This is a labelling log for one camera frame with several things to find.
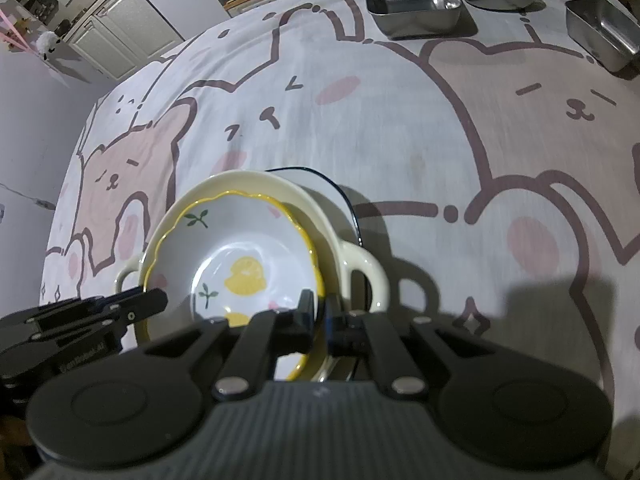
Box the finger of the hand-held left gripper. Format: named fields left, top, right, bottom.
left=30, top=296, right=128, bottom=320
left=0, top=288, right=169, bottom=346

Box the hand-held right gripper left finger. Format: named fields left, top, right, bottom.
left=135, top=288, right=321, bottom=401

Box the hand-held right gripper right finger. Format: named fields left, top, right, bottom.
left=325, top=311, right=501, bottom=401

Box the cream two-handled bowl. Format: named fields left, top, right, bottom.
left=114, top=170, right=390, bottom=383

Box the yellow-rimmed lemon print bowl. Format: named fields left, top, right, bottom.
left=137, top=189, right=326, bottom=383

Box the white square plate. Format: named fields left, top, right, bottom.
left=265, top=166, right=375, bottom=382

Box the bear printed blanket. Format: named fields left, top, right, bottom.
left=37, top=0, right=640, bottom=461

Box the white fluffy toy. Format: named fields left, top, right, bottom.
left=35, top=30, right=64, bottom=59

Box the white cabinet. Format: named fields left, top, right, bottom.
left=64, top=0, right=184, bottom=82

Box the thin dark cable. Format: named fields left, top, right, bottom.
left=0, top=182, right=57, bottom=209

